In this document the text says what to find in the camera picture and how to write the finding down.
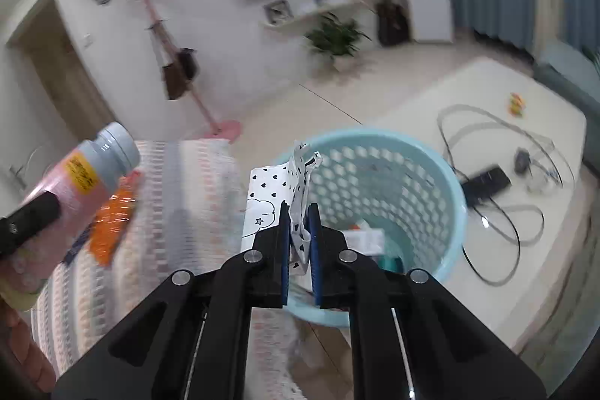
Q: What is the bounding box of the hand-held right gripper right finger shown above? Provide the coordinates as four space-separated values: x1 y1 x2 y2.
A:
307 203 547 400

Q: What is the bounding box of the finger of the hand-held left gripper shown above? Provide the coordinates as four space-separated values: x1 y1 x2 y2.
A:
0 190 62 260

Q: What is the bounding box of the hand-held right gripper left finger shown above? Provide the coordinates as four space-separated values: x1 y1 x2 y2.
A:
51 202 291 400

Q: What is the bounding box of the white heart print wrapper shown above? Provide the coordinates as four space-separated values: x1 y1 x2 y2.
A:
240 140 324 276

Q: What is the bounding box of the pink bottle with grey cap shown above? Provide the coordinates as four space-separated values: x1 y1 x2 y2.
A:
0 122 140 312

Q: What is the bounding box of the light blue plastic basket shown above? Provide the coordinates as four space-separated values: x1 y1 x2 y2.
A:
269 128 470 328

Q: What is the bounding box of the person's left hand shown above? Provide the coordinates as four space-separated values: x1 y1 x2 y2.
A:
0 299 58 394

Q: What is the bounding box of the orange plastic bag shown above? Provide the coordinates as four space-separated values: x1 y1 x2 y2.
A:
89 172 141 267

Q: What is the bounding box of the white door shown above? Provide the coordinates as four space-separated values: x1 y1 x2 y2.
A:
0 44 71 213

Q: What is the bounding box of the brown bag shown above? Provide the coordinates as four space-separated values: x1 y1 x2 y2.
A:
162 30 191 101

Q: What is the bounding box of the black bag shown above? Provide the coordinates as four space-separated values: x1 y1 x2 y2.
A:
178 48 198 81

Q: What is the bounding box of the green potted plant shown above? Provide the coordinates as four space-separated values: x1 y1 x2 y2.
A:
304 12 371 73

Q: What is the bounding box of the black power adapter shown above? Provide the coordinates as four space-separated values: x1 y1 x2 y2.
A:
513 147 533 173

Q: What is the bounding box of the white floating shelf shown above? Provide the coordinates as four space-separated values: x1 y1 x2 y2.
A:
262 0 371 30

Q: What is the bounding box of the framed butterfly picture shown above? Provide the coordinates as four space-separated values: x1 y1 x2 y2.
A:
263 0 295 25

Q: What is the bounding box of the pink coat rack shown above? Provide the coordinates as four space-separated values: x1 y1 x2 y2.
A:
124 0 242 143

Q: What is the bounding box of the white charger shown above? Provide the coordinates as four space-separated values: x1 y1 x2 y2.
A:
527 172 561 195

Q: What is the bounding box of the black guitar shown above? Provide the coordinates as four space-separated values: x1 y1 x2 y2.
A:
368 0 411 47

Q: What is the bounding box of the teal sofa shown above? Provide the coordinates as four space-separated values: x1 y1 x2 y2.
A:
534 41 600 138

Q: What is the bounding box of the black cable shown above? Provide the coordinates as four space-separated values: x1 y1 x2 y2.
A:
436 105 547 288

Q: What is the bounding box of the white cable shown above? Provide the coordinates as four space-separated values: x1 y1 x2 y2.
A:
497 119 577 190

